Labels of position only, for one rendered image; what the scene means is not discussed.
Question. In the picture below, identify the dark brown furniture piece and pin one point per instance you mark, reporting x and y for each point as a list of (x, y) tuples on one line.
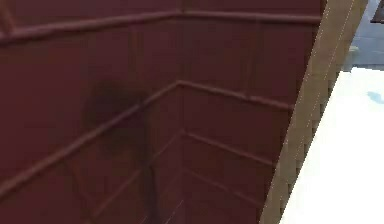
[(379, 14)]

